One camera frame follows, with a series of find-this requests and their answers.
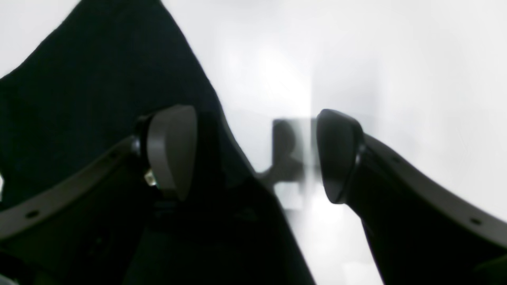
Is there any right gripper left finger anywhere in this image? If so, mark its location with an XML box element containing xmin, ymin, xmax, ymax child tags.
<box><xmin>0</xmin><ymin>105</ymin><xmax>198</xmax><ymax>285</ymax></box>

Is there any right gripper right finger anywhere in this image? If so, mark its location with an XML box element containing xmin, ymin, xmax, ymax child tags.
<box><xmin>316</xmin><ymin>109</ymin><xmax>507</xmax><ymax>285</ymax></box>

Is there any black T-shirt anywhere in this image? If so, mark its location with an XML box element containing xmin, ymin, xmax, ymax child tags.
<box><xmin>1</xmin><ymin>0</ymin><xmax>315</xmax><ymax>285</ymax></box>

